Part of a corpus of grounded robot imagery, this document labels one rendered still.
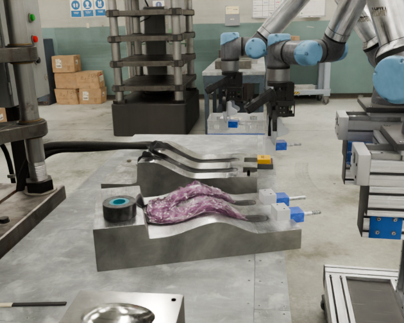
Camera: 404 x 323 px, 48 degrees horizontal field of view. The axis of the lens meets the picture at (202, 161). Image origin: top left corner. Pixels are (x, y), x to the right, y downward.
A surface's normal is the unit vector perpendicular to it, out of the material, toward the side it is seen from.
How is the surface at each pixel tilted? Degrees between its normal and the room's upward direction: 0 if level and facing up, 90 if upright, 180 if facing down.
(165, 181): 90
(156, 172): 90
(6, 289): 0
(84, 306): 0
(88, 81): 87
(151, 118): 90
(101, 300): 0
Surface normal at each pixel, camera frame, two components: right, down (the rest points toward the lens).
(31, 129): 0.72, 0.19
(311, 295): -0.03, -0.95
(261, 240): 0.18, 0.29
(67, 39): -0.12, 0.30
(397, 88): -0.79, 0.32
